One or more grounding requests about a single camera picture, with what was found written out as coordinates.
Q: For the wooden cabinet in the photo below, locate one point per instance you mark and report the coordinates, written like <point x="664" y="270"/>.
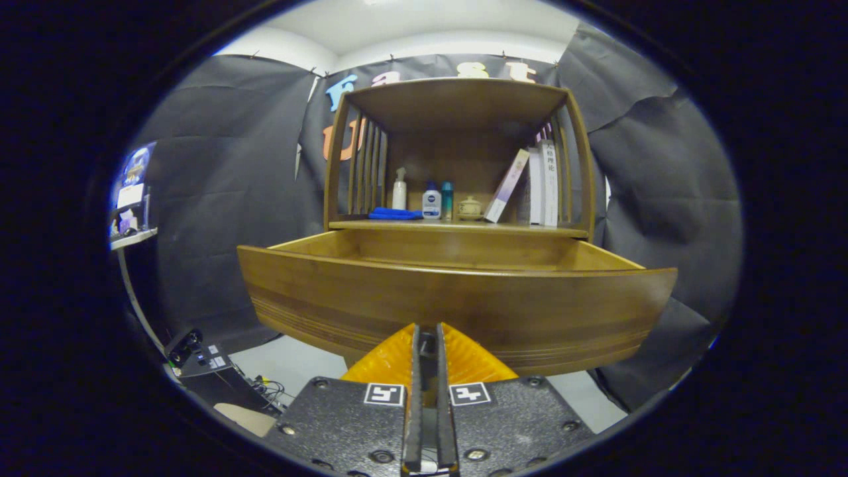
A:
<point x="457" y="106"/>

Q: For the blue printed poster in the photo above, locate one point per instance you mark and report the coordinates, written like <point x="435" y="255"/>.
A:
<point x="136" y="165"/>

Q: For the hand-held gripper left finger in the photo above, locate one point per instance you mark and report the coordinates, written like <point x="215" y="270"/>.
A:
<point x="413" y="411"/>

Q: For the white pump bottle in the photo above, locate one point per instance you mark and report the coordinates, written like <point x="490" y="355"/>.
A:
<point x="399" y="197"/>

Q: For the white lotion bottle blue cap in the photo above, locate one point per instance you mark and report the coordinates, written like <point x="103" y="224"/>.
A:
<point x="432" y="205"/>

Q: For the wooden drawer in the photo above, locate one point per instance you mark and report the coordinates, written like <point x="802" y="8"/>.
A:
<point x="464" y="305"/>

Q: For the patterned cover white book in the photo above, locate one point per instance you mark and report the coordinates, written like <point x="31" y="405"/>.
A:
<point x="535" y="192"/>

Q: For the pink purple book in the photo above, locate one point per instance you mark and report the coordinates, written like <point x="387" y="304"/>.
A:
<point x="507" y="185"/>

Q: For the white book black lettering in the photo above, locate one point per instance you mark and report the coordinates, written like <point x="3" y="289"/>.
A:
<point x="549" y="192"/>

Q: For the black equipment box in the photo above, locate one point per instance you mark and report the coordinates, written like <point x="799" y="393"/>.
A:
<point x="218" y="384"/>

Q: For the blue folded cloth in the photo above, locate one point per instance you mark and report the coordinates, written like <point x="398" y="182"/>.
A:
<point x="394" y="213"/>

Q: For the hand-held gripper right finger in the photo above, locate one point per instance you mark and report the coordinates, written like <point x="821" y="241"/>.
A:
<point x="445" y="417"/>

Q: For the beige board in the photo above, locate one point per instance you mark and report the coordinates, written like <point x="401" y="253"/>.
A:
<point x="245" y="417"/>

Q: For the teal cylindrical bottle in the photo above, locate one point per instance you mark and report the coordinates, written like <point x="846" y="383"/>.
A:
<point x="447" y="202"/>

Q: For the wooden countertop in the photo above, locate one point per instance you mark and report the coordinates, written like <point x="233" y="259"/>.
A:
<point x="457" y="226"/>

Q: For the beige lidded teacup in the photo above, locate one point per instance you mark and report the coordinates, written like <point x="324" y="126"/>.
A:
<point x="470" y="209"/>

